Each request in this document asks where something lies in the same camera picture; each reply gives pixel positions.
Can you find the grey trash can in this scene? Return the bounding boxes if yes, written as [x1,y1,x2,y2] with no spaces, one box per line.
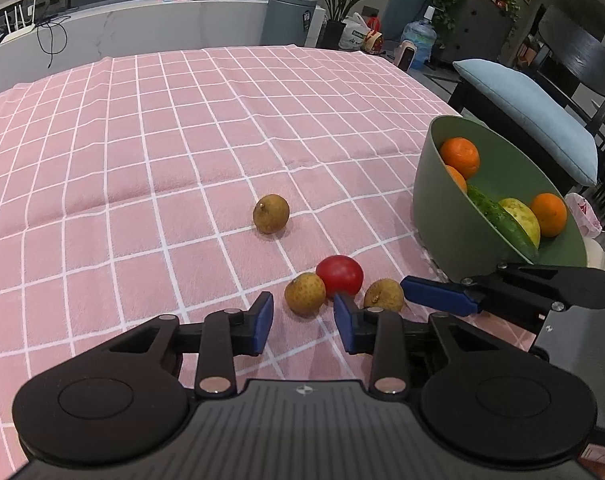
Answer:
[261,0,317,49]

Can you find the small white appliance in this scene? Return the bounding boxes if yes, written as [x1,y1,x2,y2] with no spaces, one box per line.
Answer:
[393,42,419,72]

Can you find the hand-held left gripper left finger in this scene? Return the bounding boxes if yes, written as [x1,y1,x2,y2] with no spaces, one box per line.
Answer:
[100,291,274,400]

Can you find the brown longan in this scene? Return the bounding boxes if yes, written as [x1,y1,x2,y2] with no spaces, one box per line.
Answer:
[253,195,290,235]
[284,272,327,317]
[363,279,407,313]

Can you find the green colander bowl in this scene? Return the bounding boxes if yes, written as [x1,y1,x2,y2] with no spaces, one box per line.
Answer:
[413,116,588,283]

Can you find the white router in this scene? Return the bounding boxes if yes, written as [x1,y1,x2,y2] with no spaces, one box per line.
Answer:
[0,3,38,44]

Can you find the dark cabinet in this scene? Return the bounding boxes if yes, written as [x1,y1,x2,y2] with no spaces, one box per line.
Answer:
[439,0,521,67]

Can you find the light blue cushion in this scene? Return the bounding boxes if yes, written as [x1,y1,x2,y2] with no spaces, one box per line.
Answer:
[451,58,599,187]

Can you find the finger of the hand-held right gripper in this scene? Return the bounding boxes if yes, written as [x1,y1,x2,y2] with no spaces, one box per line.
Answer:
[401,261,605,317]

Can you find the yellow-green guava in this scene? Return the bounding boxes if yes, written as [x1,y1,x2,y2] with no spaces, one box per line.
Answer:
[498,198,541,248]

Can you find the red tomato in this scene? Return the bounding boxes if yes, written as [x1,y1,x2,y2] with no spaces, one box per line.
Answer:
[315,255,364,297]

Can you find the pink checkered tablecloth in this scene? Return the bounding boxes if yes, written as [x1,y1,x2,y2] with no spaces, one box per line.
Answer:
[0,46,590,466]

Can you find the long-leaf potted plant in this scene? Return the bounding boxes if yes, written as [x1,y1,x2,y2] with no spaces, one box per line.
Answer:
[306,0,389,51]

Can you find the pink and white plastic bag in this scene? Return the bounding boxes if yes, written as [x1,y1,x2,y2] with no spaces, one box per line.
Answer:
[564,192,605,239]

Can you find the blue water jug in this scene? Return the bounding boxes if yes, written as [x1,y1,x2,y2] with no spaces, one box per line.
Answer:
[401,5,438,71]

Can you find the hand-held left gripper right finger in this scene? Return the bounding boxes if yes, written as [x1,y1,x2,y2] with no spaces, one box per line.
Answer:
[333,294,550,402]

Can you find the orange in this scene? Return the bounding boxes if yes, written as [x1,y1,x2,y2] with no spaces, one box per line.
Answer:
[439,137,481,181]
[445,164,468,195]
[529,192,568,238]

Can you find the red and orange bag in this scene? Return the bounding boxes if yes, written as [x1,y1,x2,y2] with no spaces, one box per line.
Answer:
[359,17,386,55]

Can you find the dark round table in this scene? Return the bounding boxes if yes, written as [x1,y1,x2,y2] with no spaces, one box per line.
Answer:
[536,4,605,112]

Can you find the black cables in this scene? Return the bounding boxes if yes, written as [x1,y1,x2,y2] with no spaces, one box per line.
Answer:
[34,14,71,69]

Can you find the green cucumber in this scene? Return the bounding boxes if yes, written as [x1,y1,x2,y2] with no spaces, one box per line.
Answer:
[466,185,540,263]

